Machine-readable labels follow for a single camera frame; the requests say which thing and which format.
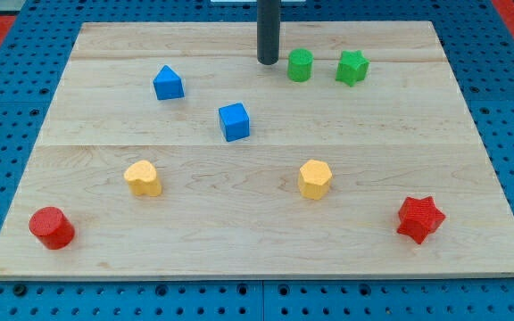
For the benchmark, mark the blue triangle block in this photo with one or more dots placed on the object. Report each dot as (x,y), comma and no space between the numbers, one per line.
(168,84)

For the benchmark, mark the green star block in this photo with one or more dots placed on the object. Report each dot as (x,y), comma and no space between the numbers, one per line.
(352,67)

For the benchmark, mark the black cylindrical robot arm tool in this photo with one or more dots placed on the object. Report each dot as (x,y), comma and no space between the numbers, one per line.
(268,31)

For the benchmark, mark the red cylinder block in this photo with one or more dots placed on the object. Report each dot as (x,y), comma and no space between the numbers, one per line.
(52,228)

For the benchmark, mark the yellow heart block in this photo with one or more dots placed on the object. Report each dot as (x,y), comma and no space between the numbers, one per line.
(142,179)

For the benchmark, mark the yellow hexagon block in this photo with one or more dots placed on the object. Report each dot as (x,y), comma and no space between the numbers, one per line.
(314,179)

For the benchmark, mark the red star block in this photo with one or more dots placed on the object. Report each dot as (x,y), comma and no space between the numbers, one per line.
(419,218)

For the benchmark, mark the light wooden board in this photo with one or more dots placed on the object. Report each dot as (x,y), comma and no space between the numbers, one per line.
(233,210)

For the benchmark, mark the blue cube block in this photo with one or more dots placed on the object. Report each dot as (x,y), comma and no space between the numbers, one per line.
(234,122)

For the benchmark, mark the green cylinder block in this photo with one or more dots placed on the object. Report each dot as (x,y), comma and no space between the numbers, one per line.
(299,65)

